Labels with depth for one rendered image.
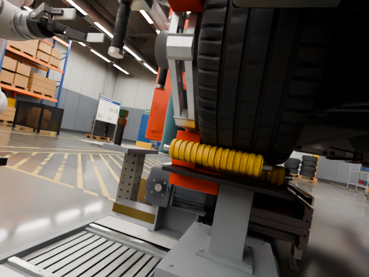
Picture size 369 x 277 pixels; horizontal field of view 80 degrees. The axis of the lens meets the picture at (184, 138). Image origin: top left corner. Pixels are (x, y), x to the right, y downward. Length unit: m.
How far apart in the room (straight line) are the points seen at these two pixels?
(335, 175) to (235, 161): 13.69
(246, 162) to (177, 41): 0.33
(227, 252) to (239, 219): 0.10
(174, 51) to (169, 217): 0.88
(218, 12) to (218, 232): 0.56
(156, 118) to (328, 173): 13.23
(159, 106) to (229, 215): 0.78
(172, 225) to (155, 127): 0.53
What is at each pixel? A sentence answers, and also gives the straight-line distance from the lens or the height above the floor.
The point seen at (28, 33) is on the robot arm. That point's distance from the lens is 0.96.
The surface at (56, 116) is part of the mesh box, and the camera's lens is 9.17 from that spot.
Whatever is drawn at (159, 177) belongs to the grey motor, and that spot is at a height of 0.36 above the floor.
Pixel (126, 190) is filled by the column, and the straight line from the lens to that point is 1.50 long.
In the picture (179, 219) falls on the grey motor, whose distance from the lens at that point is 1.20.
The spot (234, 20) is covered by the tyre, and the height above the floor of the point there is 0.77.
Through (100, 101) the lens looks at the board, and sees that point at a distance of 9.82.
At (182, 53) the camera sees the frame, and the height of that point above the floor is 0.73.
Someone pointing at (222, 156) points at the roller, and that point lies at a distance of 0.57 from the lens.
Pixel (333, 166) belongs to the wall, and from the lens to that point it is 14.18.
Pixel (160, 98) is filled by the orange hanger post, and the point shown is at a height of 0.76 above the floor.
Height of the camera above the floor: 0.53
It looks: 2 degrees up
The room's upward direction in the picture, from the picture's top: 11 degrees clockwise
